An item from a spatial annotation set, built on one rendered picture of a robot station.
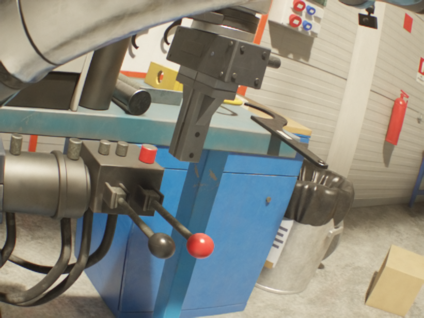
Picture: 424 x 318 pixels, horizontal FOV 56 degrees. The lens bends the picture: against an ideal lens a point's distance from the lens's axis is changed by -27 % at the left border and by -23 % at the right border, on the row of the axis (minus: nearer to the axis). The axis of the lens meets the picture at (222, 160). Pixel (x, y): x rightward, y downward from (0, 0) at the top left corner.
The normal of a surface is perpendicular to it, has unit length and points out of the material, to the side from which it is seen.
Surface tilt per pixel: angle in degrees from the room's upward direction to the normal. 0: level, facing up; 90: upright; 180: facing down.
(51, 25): 121
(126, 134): 90
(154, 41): 90
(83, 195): 79
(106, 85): 90
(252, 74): 90
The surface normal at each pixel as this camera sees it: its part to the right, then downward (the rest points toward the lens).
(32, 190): 0.60, 0.18
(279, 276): -0.22, 0.25
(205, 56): -0.79, -0.07
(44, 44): 0.11, 0.84
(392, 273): -0.41, 0.12
